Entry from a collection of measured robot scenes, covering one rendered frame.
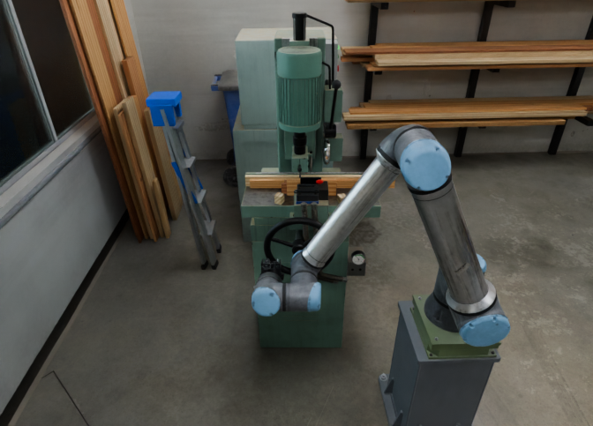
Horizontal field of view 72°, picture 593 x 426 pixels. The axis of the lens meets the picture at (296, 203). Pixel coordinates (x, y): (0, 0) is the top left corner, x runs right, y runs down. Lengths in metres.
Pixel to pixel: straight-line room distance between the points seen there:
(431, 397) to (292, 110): 1.26
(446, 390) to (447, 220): 0.88
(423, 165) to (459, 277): 0.40
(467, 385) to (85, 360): 1.87
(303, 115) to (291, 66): 0.19
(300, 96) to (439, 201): 0.76
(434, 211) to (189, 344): 1.68
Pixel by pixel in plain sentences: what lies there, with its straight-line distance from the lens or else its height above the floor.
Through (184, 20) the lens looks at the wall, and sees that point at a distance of 4.03.
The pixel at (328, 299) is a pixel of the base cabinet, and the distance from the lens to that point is 2.09.
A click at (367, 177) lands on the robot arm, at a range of 1.23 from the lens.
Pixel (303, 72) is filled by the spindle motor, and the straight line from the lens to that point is 1.61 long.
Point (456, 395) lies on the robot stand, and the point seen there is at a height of 0.32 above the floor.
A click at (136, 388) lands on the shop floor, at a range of 2.35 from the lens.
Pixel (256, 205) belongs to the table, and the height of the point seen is 0.90.
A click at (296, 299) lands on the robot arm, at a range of 1.30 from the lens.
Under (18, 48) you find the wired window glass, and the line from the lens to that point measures 2.66.
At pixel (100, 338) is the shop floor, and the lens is 2.65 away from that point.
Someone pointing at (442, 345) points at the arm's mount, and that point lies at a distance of 1.62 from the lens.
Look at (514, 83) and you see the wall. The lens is 4.63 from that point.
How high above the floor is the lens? 1.81
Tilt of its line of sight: 31 degrees down
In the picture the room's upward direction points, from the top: 1 degrees counter-clockwise
